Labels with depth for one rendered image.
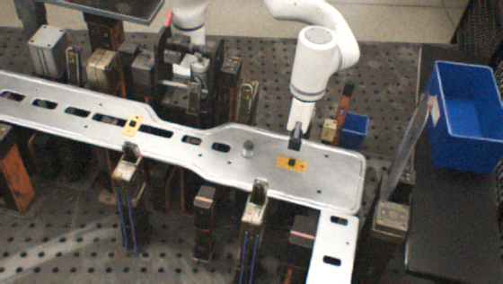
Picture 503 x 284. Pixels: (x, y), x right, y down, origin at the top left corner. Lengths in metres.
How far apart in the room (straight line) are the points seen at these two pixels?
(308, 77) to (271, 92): 0.93
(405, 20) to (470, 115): 2.31
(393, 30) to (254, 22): 0.95
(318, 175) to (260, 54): 0.94
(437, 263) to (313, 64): 0.56
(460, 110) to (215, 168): 0.77
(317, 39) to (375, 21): 2.74
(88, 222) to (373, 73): 1.29
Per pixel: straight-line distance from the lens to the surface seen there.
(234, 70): 1.56
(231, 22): 3.67
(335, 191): 1.45
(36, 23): 1.94
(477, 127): 1.72
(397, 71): 2.36
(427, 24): 4.01
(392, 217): 1.37
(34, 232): 1.76
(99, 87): 1.70
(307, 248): 1.36
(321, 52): 1.16
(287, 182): 1.44
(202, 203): 1.39
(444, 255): 1.39
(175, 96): 1.69
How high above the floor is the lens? 2.13
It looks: 48 degrees down
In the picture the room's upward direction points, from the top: 6 degrees clockwise
